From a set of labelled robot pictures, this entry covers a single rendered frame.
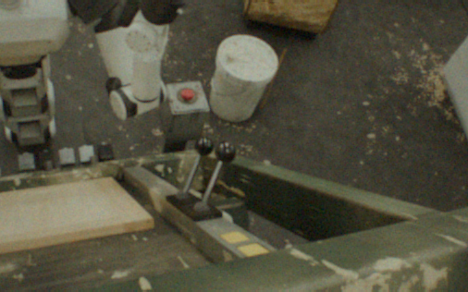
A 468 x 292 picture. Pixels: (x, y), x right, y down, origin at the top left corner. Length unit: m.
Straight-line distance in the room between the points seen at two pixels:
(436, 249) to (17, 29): 1.10
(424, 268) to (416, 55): 3.29
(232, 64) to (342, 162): 0.80
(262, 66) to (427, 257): 2.24
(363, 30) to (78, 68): 1.83
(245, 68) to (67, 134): 0.88
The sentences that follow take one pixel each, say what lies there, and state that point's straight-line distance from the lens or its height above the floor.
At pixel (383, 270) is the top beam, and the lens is 0.46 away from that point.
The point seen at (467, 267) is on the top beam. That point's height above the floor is 1.88.
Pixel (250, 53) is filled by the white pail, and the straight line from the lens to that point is 2.72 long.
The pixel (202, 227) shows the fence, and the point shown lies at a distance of 0.85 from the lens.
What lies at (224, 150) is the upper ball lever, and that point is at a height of 1.53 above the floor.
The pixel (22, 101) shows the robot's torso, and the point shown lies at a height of 0.69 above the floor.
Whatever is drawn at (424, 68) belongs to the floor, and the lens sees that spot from 3.69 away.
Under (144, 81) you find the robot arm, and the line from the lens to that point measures 1.32.
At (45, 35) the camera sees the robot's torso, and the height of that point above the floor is 1.28.
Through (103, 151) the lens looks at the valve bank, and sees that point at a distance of 1.78.
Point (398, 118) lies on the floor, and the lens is 3.30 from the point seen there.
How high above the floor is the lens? 2.27
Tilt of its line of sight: 54 degrees down
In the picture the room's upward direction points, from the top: 21 degrees clockwise
